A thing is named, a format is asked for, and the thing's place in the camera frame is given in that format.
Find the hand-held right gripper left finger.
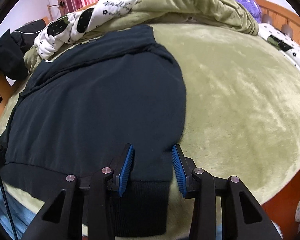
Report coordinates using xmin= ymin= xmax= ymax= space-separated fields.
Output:
xmin=21 ymin=144 xmax=135 ymax=240

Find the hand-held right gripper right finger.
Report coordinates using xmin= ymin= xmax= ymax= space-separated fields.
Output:
xmin=172 ymin=144 xmax=283 ymax=240

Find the black sweatshirt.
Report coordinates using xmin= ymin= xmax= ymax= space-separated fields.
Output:
xmin=0 ymin=24 xmax=187 ymax=238

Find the person's light blue clothing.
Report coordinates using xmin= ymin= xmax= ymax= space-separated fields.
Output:
xmin=0 ymin=180 xmax=43 ymax=240

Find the white floral printed quilt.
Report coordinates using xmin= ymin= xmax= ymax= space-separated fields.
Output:
xmin=34 ymin=0 xmax=148 ymax=59

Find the black jacket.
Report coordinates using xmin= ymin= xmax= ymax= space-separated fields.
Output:
xmin=0 ymin=20 xmax=49 ymax=80

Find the white floral printed pillow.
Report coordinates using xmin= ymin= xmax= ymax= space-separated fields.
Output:
xmin=258 ymin=23 xmax=300 ymax=77

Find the green fleece duvet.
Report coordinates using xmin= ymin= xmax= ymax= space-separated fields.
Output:
xmin=24 ymin=0 xmax=259 ymax=73

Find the wooden coat rack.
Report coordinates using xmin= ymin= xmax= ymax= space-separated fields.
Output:
xmin=47 ymin=0 xmax=65 ymax=18

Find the purple plush toy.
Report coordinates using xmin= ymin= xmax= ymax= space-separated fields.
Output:
xmin=234 ymin=0 xmax=262 ymax=23

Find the black cable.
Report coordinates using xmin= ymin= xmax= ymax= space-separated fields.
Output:
xmin=0 ymin=130 xmax=18 ymax=240

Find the wooden bed frame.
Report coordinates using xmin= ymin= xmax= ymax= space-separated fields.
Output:
xmin=0 ymin=0 xmax=300 ymax=230

